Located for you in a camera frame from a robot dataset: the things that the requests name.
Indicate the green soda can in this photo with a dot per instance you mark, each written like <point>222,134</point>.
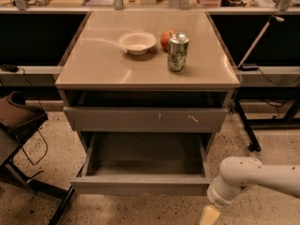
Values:
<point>178,51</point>

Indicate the grey drawer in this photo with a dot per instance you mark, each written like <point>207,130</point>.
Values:
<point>135,119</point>
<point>144,164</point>

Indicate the grey drawer cabinet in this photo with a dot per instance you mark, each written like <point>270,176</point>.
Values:
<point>100,73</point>

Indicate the brown chair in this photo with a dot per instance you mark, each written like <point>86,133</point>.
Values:
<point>18,120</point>

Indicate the black power adapter left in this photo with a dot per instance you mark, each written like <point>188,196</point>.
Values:
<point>9,68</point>

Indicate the white bowl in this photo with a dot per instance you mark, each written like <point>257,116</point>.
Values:
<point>137,42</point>

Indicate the black table leg stand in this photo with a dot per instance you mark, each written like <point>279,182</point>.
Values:
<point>254,145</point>

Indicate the black power adapter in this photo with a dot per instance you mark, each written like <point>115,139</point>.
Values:
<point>9,68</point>
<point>248,67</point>

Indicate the black power adapter right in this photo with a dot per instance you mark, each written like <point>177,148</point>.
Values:
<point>248,67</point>

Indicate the foam gripper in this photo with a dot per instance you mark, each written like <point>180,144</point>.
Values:
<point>217,198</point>

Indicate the white rod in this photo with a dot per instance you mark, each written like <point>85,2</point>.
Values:
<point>271,19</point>

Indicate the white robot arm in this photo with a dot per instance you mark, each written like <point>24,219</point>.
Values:
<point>237,174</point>

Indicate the red apple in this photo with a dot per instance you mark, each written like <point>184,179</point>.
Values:
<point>164,39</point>

